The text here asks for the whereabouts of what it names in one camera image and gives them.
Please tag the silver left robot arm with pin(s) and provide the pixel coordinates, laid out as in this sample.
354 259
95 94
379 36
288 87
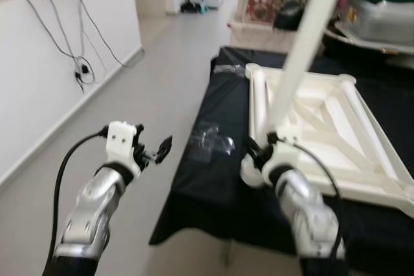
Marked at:
90 211

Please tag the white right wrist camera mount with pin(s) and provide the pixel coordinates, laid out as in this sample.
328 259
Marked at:
277 159

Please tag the clear tape strip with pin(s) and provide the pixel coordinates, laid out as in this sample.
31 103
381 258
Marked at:
228 69

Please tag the black bag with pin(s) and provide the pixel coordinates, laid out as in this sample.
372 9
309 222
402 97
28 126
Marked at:
291 17

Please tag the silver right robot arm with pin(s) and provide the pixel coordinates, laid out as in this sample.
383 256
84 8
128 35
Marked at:
310 211

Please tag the clear plastic storage container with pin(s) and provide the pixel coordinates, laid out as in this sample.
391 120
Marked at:
385 21

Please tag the black wok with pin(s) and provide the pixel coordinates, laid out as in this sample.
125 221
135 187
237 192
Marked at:
362 42

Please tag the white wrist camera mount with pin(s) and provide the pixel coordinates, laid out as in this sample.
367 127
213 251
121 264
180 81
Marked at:
277 159
121 140

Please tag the black tablecloth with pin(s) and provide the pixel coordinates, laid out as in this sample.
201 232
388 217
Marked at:
194 192

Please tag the white plastic children table top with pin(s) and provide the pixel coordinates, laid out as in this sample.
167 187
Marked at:
362 179

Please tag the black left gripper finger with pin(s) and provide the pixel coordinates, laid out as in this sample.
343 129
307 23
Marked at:
138 128
163 148

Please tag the beige cloth covered bench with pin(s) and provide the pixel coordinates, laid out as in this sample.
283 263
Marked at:
259 37

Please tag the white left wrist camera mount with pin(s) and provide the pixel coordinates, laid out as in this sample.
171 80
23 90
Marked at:
121 140

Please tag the black power adapter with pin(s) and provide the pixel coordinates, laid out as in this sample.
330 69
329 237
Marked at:
83 68

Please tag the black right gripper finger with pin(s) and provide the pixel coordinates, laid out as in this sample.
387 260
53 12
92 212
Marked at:
249 154

